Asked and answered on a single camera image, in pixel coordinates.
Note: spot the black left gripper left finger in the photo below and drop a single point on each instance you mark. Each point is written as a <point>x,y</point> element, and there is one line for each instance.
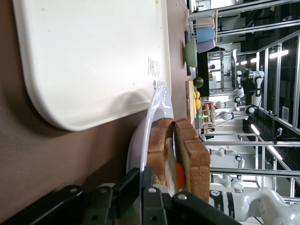
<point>126,187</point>

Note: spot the mint green bowl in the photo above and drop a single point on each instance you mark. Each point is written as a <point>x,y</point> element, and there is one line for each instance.
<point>190,52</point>

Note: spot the green avocado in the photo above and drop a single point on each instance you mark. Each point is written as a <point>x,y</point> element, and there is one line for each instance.
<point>198,82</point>

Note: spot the light blue cup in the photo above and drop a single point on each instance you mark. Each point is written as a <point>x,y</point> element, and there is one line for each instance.
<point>205,35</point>

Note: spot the cream bear print tray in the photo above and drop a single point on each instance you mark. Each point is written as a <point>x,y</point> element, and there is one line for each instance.
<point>89,58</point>

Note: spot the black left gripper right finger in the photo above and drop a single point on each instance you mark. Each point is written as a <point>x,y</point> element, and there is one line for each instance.
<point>152,206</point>

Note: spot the yellow lemon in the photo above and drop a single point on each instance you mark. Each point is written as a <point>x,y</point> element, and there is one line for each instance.
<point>198,103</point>
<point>197,94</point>

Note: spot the wooden cutting board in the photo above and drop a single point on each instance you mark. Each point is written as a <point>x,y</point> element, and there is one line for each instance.
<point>189,103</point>

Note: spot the purple cup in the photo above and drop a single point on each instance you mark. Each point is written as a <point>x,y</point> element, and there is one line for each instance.
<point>206,46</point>

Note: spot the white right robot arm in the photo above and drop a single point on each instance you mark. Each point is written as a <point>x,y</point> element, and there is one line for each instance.
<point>257,206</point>

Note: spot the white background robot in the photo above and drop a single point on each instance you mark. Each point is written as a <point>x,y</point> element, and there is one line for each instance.
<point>256,93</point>
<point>225,152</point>

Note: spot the white cup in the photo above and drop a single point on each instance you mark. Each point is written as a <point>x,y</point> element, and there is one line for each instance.
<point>205,24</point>

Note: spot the fried egg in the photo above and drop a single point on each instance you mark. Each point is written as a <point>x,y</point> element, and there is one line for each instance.
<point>179,175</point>

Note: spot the brown bread slice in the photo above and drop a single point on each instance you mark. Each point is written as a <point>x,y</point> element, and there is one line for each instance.
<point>194,152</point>

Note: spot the pale lavender round plate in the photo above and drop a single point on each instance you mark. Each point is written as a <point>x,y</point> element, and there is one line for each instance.
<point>157,105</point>

